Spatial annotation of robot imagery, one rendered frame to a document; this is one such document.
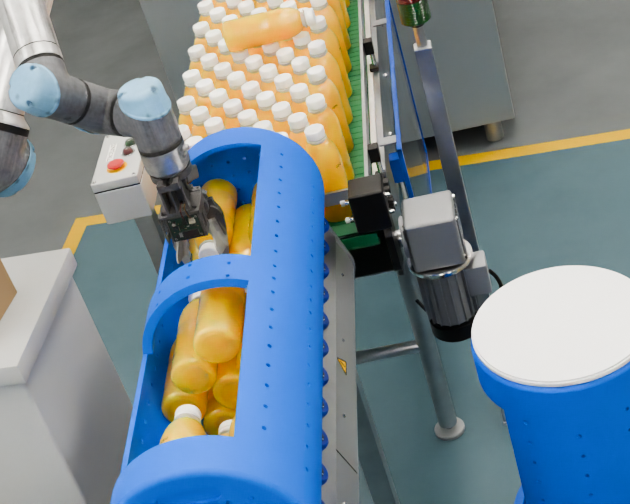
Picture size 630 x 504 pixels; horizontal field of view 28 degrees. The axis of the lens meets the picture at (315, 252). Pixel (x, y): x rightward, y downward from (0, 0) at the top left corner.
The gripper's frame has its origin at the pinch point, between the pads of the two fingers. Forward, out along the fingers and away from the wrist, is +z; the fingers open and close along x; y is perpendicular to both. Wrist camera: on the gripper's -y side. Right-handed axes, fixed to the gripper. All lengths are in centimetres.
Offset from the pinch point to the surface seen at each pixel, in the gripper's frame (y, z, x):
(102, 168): -41.7, 1.1, -26.5
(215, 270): 23.1, -12.2, 7.2
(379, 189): -26.8, 10.8, 29.1
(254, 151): -20.5, -6.9, 9.5
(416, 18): -60, -7, 42
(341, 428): 25.0, 22.5, 18.4
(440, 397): -61, 97, 26
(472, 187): -176, 111, 42
